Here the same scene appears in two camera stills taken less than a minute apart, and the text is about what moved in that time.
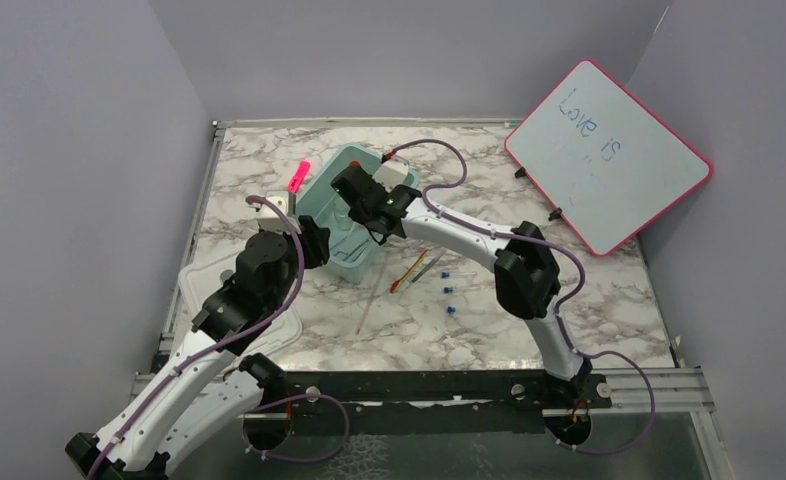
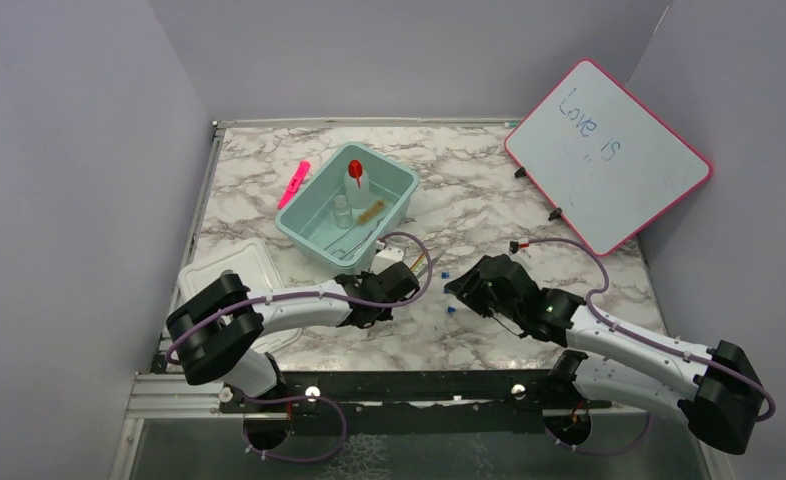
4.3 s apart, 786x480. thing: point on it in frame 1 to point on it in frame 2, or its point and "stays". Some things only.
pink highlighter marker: (299, 176) stays
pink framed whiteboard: (607, 162) stays
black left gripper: (315, 242) to (386, 315)
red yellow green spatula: (409, 273) stays
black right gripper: (355, 215) to (467, 288)
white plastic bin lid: (199, 282) stays
